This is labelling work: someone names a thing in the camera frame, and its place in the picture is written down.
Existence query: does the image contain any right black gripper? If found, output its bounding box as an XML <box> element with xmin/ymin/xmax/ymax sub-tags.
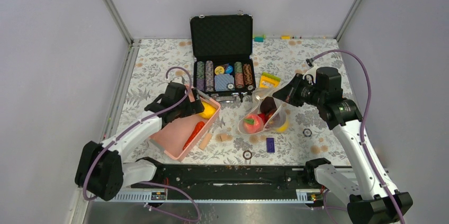
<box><xmin>272</xmin><ymin>73</ymin><xmax>325</xmax><ymax>107</ymax></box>

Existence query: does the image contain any orange red carrot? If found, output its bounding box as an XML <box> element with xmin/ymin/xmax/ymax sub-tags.
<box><xmin>183</xmin><ymin>121</ymin><xmax>205</xmax><ymax>150</ymax></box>

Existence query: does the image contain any dark purple plum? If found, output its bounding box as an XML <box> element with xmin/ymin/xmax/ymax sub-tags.
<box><xmin>259</xmin><ymin>96</ymin><xmax>277</xmax><ymax>114</ymax></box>

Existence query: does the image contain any dark red apple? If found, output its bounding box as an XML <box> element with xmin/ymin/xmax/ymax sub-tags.
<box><xmin>266</xmin><ymin>111</ymin><xmax>285</xmax><ymax>128</ymax></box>

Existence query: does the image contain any pink plastic basket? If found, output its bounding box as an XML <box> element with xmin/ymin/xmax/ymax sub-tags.
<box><xmin>149</xmin><ymin>94</ymin><xmax>221</xmax><ymax>162</ymax></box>

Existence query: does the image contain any clear zip top bag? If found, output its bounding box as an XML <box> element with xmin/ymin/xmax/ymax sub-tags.
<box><xmin>238</xmin><ymin>87</ymin><xmax>290</xmax><ymax>135</ymax></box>

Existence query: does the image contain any yellow lemon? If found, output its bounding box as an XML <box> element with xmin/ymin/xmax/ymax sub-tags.
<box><xmin>275</xmin><ymin>120</ymin><xmax>290</xmax><ymax>133</ymax></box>

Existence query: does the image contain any pink peach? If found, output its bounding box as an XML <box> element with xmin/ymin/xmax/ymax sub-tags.
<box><xmin>243</xmin><ymin>113</ymin><xmax>264</xmax><ymax>134</ymax></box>

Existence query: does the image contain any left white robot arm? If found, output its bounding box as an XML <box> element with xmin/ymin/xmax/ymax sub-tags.
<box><xmin>75</xmin><ymin>82</ymin><xmax>204</xmax><ymax>201</ymax></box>

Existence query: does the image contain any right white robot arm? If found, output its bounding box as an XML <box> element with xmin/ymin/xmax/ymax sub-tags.
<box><xmin>272</xmin><ymin>67</ymin><xmax>413</xmax><ymax>223</ymax></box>

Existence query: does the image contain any yellow plastic toy tool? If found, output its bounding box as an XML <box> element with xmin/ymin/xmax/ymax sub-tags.
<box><xmin>259</xmin><ymin>72</ymin><xmax>281</xmax><ymax>88</ymax></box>

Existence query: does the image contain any long wooden block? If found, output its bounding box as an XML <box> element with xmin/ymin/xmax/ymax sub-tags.
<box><xmin>199</xmin><ymin>133</ymin><xmax>212</xmax><ymax>150</ymax></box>

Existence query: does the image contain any small wooden cube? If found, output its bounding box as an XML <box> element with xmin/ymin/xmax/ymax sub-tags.
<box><xmin>219</xmin><ymin>133</ymin><xmax>228</xmax><ymax>142</ymax></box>

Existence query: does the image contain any purple rectangular block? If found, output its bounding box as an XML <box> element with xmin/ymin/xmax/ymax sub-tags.
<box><xmin>266</xmin><ymin>138</ymin><xmax>275</xmax><ymax>153</ymax></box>

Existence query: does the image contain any black poker chip case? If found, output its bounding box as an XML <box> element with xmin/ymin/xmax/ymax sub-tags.
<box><xmin>189</xmin><ymin>13</ymin><xmax>256</xmax><ymax>102</ymax></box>

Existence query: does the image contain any poker chip near front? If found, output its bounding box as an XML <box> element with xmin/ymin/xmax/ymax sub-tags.
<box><xmin>243</xmin><ymin>150</ymin><xmax>253</xmax><ymax>160</ymax></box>

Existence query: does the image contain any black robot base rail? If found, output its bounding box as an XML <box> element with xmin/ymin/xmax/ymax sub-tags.
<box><xmin>151</xmin><ymin>162</ymin><xmax>323</xmax><ymax>202</ymax></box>

